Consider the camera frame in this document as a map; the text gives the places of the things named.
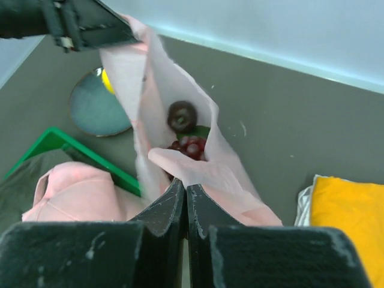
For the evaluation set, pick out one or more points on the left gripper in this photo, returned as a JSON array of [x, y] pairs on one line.
[[74, 25]]

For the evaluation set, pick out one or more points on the dark fruit plate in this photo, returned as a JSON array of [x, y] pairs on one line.
[[94, 110]]

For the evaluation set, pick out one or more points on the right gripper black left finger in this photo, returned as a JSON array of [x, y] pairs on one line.
[[167, 213]]

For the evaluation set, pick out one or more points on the green plastic tray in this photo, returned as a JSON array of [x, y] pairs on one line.
[[55, 139]]

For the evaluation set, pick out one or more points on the dark olive folded cloth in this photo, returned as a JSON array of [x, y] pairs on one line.
[[17, 190]]

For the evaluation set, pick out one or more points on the pink baseball cap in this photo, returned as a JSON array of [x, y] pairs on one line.
[[75, 191]]

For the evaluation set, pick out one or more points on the dark red grape bunch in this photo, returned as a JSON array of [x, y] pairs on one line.
[[190, 145]]

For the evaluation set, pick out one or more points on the white folded cloth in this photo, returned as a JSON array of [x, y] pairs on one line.
[[303, 211]]

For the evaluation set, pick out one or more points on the pink plastic bag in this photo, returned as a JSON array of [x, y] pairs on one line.
[[146, 82]]

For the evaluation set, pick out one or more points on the yellow lemon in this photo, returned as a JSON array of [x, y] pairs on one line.
[[106, 81]]

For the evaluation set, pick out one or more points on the dark brown fruit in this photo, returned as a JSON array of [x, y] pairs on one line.
[[182, 117]]

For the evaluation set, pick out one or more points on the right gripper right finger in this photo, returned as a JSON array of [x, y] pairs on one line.
[[205, 216]]

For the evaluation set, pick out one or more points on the orange folded t-shirt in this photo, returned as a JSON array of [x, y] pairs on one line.
[[357, 210]]

